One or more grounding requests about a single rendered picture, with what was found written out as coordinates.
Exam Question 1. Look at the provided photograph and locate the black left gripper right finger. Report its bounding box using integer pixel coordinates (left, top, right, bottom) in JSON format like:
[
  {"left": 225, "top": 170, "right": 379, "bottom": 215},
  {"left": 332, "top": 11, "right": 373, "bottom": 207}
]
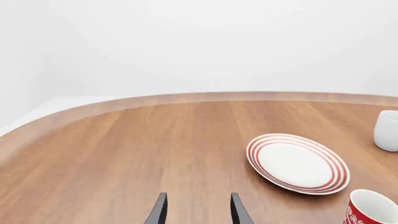
[{"left": 230, "top": 192, "right": 256, "bottom": 224}]

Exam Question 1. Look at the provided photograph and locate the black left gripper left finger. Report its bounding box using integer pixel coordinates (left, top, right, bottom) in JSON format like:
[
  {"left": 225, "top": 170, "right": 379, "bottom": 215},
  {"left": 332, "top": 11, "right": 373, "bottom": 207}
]
[{"left": 143, "top": 192, "right": 168, "bottom": 224}]

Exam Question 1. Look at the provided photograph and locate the white plate with red rings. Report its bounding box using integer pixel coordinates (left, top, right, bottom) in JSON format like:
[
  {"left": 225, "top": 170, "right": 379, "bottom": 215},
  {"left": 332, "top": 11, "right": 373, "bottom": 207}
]
[{"left": 246, "top": 133, "right": 351, "bottom": 195}]

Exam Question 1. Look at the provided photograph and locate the red mug with white pattern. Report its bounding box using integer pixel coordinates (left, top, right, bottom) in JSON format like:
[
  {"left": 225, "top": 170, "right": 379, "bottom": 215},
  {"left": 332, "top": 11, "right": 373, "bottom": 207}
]
[{"left": 342, "top": 189, "right": 398, "bottom": 224}]

